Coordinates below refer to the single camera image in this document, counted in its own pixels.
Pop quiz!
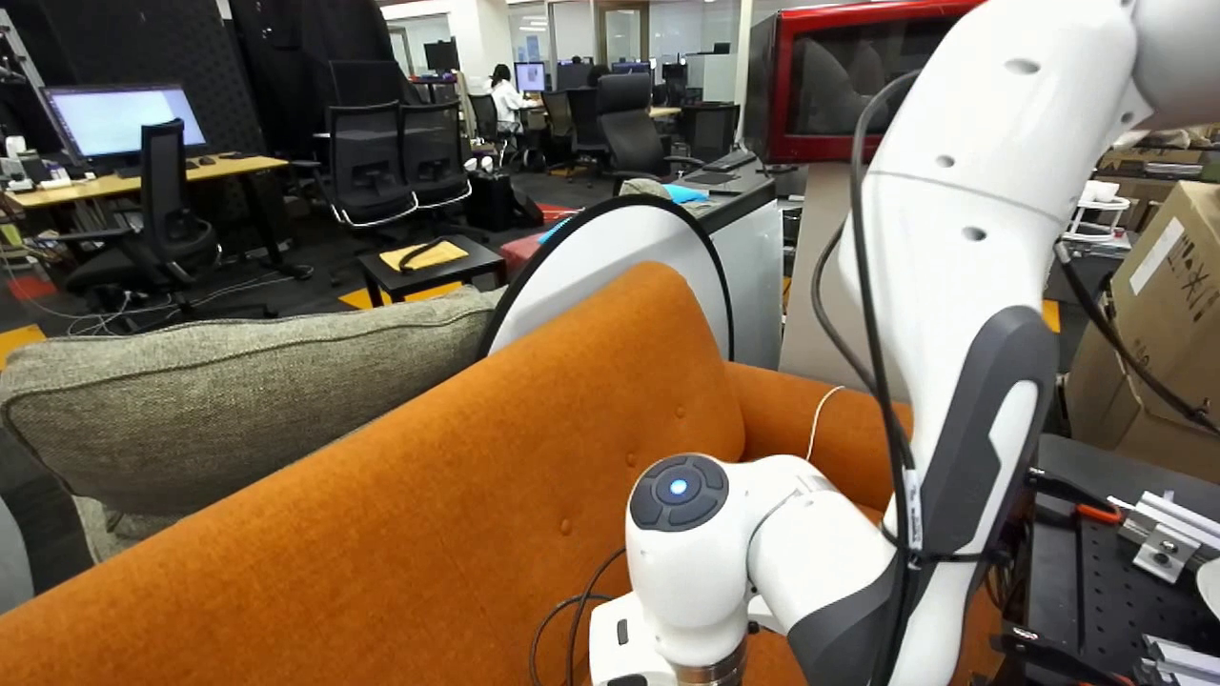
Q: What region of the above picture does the round white panel black rim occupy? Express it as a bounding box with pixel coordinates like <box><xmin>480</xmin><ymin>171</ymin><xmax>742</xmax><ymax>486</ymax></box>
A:
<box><xmin>484</xmin><ymin>190</ymin><xmax>738</xmax><ymax>367</ymax></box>

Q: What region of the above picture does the small background monitor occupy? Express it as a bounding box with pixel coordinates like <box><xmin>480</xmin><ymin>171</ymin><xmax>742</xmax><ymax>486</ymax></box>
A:
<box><xmin>510</xmin><ymin>58</ymin><xmax>551</xmax><ymax>100</ymax></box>

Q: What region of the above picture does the grey cushion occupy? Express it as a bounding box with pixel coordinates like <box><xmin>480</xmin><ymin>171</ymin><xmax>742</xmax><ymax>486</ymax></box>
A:
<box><xmin>0</xmin><ymin>287</ymin><xmax>508</xmax><ymax>603</ymax></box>

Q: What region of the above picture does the yellow folder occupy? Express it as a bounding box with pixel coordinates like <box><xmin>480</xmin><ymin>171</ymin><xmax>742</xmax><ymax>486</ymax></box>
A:
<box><xmin>377</xmin><ymin>235</ymin><xmax>474</xmax><ymax>278</ymax></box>

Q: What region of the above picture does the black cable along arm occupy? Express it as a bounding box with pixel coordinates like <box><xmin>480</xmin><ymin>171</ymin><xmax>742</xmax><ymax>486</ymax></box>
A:
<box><xmin>809</xmin><ymin>68</ymin><xmax>1007</xmax><ymax>686</ymax></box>

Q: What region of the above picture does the thin white cable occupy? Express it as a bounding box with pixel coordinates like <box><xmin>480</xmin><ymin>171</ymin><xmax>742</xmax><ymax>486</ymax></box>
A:
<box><xmin>799</xmin><ymin>382</ymin><xmax>851</xmax><ymax>464</ymax></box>

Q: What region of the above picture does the wooden office desk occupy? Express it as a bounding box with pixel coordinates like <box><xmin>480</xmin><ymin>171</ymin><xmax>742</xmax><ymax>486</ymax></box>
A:
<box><xmin>3</xmin><ymin>150</ymin><xmax>292</xmax><ymax>212</ymax></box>

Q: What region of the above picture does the red microwave oven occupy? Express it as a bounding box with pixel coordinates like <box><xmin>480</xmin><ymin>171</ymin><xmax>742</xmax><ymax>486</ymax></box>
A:
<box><xmin>742</xmin><ymin>0</ymin><xmax>986</xmax><ymax>169</ymax></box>

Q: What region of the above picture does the white cabinet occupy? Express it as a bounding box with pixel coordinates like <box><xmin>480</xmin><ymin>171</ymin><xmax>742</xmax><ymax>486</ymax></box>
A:
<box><xmin>681</xmin><ymin>162</ymin><xmax>890</xmax><ymax>384</ymax></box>

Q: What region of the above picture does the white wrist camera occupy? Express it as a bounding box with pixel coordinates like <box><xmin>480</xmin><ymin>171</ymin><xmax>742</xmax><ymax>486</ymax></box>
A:
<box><xmin>587</xmin><ymin>594</ymin><xmax>679</xmax><ymax>686</ymax></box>

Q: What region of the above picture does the silver metal bracket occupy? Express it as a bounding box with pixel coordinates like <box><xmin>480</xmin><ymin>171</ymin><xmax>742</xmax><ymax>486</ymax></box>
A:
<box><xmin>1117</xmin><ymin>486</ymin><xmax>1220</xmax><ymax>587</ymax></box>

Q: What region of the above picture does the lit computer monitor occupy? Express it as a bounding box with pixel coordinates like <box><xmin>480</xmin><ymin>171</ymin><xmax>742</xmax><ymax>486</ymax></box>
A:
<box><xmin>38</xmin><ymin>80</ymin><xmax>213</xmax><ymax>169</ymax></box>

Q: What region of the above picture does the black office chair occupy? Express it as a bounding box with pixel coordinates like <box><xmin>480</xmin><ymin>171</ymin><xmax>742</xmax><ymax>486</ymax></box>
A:
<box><xmin>396</xmin><ymin>100</ymin><xmax>476</xmax><ymax>217</ymax></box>
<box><xmin>688</xmin><ymin>100</ymin><xmax>742</xmax><ymax>162</ymax></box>
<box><xmin>591</xmin><ymin>108</ymin><xmax>679</xmax><ymax>183</ymax></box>
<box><xmin>316</xmin><ymin>100</ymin><xmax>422</xmax><ymax>235</ymax></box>
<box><xmin>59</xmin><ymin>113</ymin><xmax>219</xmax><ymax>301</ymax></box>

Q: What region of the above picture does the seated person white shirt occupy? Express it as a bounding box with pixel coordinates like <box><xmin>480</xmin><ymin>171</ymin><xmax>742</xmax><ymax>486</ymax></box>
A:
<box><xmin>486</xmin><ymin>61</ymin><xmax>530</xmax><ymax>136</ymax></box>

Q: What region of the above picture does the black perforated mounting board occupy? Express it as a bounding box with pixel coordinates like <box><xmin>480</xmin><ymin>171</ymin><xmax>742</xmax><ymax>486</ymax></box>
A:
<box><xmin>1015</xmin><ymin>429</ymin><xmax>1220</xmax><ymax>686</ymax></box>

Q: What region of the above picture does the orange fabric sofa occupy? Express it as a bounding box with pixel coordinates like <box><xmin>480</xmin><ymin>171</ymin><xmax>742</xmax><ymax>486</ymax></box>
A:
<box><xmin>0</xmin><ymin>260</ymin><xmax>1007</xmax><ymax>686</ymax></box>

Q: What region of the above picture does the brown cardboard shipping box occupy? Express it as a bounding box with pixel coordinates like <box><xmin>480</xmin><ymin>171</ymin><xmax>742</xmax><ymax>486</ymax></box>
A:
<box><xmin>1065</xmin><ymin>179</ymin><xmax>1220</xmax><ymax>486</ymax></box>

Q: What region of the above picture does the small black low table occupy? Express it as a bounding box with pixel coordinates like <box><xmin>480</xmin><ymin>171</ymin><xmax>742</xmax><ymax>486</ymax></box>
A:
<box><xmin>358</xmin><ymin>232</ymin><xmax>510</xmax><ymax>309</ymax></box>

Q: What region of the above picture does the red black handled tool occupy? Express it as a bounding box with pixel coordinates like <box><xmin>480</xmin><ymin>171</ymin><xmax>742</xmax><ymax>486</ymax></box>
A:
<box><xmin>1024</xmin><ymin>467</ymin><xmax>1129</xmax><ymax>531</ymax></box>

